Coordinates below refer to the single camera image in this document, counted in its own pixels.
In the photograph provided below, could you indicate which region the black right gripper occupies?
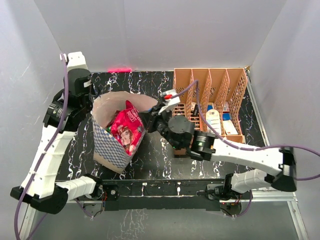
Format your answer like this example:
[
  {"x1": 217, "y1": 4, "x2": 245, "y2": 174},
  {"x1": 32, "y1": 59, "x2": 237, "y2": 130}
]
[{"x1": 138, "y1": 103, "x2": 182, "y2": 151}]

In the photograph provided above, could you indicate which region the pink snack bag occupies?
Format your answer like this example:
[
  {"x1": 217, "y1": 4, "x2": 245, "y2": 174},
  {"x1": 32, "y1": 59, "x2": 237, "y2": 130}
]
[{"x1": 110, "y1": 100, "x2": 145, "y2": 156}]

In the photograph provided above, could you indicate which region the blue checkered paper bag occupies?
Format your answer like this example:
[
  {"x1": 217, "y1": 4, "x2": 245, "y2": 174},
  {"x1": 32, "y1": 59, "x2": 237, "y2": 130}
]
[{"x1": 91, "y1": 91, "x2": 158, "y2": 174}]

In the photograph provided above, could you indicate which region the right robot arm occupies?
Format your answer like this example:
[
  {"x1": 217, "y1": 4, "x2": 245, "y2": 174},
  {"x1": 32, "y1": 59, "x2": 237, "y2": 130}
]
[{"x1": 138, "y1": 106, "x2": 297, "y2": 200}]

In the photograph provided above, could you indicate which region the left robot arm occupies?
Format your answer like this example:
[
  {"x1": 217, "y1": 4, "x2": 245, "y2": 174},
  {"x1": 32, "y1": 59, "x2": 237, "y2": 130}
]
[{"x1": 10, "y1": 51, "x2": 104, "y2": 215}]

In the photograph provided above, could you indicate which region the black marker pen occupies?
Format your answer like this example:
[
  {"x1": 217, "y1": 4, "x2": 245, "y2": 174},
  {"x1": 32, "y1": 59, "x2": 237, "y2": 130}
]
[{"x1": 192, "y1": 104, "x2": 199, "y2": 117}]

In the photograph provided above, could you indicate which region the white round tape roll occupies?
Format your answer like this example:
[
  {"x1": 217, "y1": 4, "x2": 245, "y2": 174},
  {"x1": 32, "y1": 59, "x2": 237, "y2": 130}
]
[{"x1": 205, "y1": 109, "x2": 222, "y2": 135}]

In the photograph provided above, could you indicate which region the pink plastic file organizer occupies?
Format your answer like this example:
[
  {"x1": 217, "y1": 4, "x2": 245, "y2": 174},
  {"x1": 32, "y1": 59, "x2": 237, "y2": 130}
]
[{"x1": 172, "y1": 68, "x2": 248, "y2": 144}]

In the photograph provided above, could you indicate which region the blue plastic case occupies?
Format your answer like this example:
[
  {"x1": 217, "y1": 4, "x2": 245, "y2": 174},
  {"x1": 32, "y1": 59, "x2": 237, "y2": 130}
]
[{"x1": 222, "y1": 112, "x2": 232, "y2": 121}]

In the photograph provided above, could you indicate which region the red white small box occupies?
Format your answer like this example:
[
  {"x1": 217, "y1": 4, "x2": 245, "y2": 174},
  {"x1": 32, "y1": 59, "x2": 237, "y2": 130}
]
[{"x1": 223, "y1": 101, "x2": 230, "y2": 113}]

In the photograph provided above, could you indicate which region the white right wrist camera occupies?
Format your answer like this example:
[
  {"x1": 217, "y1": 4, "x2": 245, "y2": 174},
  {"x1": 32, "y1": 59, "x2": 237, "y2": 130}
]
[{"x1": 159, "y1": 89, "x2": 181, "y2": 113}]

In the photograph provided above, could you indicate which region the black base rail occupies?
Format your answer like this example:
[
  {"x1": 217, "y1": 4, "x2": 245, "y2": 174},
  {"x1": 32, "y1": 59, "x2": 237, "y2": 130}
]
[{"x1": 102, "y1": 179, "x2": 223, "y2": 211}]

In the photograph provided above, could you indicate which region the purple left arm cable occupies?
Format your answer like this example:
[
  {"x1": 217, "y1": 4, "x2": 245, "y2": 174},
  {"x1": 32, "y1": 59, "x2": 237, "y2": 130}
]
[{"x1": 13, "y1": 52, "x2": 70, "y2": 240}]

